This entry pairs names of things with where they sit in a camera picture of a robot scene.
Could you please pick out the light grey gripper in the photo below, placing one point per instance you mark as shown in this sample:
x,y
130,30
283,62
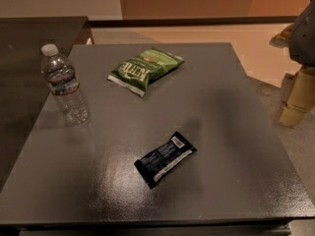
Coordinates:
x,y
305,38

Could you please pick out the dark blue rxbar wrapper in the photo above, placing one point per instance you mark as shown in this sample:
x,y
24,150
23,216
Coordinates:
x,y
158,162

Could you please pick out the green jalapeno chip bag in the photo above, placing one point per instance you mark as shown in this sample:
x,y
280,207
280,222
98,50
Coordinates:
x,y
138,72

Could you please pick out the clear plastic water bottle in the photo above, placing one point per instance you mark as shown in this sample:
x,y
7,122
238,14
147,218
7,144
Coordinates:
x,y
60,76

